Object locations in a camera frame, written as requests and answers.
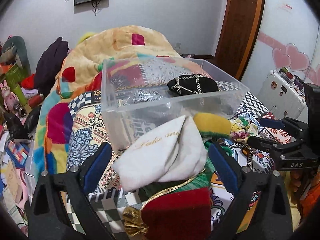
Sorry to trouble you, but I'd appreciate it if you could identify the grey patterned cloth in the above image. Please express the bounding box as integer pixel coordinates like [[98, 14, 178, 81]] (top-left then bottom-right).
[[131, 89, 163, 103]]

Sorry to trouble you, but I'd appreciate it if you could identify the yellow sponge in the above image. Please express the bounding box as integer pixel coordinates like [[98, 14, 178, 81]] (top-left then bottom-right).
[[193, 113, 231, 135]]

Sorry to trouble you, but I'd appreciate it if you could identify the yellow patchwork fleece blanket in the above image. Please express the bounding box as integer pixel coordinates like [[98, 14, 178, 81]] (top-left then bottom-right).
[[34, 24, 213, 176]]

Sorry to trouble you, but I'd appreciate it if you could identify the white sliding wardrobe door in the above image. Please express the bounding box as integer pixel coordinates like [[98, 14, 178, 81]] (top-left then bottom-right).
[[241, 0, 319, 95]]

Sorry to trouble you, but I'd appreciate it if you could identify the patterned patchwork bed sheet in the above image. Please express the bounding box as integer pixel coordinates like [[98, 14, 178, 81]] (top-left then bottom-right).
[[66, 81, 301, 239]]

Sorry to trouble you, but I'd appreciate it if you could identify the white suitcase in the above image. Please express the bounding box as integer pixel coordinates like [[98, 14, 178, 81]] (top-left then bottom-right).
[[257, 70, 306, 119]]

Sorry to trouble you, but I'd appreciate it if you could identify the dark purple garment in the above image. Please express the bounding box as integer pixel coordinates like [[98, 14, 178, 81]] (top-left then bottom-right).
[[34, 37, 69, 97]]

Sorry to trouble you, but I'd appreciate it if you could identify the grey plush toy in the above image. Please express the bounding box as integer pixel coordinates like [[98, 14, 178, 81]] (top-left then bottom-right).
[[1, 36, 31, 75]]

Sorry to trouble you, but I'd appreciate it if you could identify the green gift box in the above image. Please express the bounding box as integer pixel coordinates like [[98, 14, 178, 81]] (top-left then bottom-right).
[[5, 64, 30, 88]]

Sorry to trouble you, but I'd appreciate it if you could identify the green tube bottle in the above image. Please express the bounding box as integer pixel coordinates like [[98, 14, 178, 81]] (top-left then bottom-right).
[[12, 83, 27, 106]]

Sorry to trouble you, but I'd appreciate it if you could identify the pink plush rabbit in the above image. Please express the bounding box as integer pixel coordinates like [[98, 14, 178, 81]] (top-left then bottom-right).
[[1, 79, 20, 112]]

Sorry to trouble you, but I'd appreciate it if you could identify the red velvet pouch gold tie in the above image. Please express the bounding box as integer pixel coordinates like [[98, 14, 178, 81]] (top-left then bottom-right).
[[123, 187, 212, 239]]

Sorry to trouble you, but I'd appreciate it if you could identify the black cap with chains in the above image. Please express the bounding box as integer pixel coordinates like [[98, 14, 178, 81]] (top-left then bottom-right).
[[167, 74, 219, 96]]

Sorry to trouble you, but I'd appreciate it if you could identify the clear plastic storage box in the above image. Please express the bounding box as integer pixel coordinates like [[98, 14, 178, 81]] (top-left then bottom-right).
[[101, 56, 249, 154]]

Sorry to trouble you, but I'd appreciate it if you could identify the hand in orange sleeve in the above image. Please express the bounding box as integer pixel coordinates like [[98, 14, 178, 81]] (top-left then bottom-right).
[[290, 170, 311, 200]]

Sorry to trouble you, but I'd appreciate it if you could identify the brown wooden door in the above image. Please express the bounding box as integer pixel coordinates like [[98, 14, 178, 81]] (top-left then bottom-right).
[[214, 0, 265, 80]]

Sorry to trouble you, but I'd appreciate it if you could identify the floral fabric item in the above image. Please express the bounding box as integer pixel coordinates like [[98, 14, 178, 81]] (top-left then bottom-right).
[[229, 116, 259, 144]]

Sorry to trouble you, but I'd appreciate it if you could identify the white cloth pouch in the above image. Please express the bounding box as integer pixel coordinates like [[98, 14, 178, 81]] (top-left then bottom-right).
[[112, 115, 208, 192]]

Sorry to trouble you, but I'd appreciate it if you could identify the green ribbed cloth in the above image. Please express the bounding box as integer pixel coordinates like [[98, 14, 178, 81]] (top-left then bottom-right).
[[138, 136, 234, 201]]

